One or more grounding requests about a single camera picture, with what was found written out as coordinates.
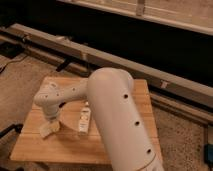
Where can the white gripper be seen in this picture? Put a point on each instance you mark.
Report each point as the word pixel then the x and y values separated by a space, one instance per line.
pixel 51 114

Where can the white sponge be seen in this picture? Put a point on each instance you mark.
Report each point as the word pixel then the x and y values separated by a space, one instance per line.
pixel 48 128

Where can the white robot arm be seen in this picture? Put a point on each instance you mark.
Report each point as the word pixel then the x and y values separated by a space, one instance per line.
pixel 121 127

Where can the white plastic bottle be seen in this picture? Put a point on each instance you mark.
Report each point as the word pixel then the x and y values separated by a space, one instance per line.
pixel 84 119

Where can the black object at left edge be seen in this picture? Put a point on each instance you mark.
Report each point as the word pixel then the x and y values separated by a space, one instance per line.
pixel 16 127

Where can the long metal floor rail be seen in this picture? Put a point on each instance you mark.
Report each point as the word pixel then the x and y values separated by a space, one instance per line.
pixel 187 89

